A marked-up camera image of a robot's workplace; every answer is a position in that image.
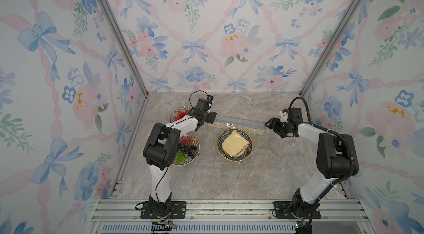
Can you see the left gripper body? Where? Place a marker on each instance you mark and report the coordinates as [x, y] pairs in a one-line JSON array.
[[209, 117]]

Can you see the bread slices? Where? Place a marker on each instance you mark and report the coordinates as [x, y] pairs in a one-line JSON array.
[[235, 144]]

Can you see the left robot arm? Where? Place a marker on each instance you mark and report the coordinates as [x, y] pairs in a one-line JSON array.
[[160, 152]]

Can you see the cream plastic wrap dispenser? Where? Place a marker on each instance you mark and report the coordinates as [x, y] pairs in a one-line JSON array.
[[251, 127]]

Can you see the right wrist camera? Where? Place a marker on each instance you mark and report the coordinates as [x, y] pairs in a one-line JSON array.
[[283, 115]]

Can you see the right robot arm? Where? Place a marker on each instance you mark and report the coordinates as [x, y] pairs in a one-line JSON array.
[[336, 161]]

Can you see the blue yellow-rimmed plate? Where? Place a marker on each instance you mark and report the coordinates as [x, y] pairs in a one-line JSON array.
[[235, 145]]

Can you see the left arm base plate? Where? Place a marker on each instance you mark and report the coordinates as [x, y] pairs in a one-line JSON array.
[[171, 209]]

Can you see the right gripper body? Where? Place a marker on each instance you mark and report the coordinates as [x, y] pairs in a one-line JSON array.
[[285, 127]]

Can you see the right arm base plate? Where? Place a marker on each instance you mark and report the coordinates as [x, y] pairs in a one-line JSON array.
[[289, 210]]

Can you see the plate of grapes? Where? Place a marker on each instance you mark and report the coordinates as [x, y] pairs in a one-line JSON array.
[[188, 149]]

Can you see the aluminium front rail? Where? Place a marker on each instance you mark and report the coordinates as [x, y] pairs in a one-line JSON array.
[[123, 216]]

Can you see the glass bowl of strawberries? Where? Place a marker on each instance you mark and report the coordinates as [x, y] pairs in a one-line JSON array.
[[180, 112]]

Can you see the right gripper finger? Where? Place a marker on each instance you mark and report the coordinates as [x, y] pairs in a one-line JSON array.
[[273, 122], [274, 127]]

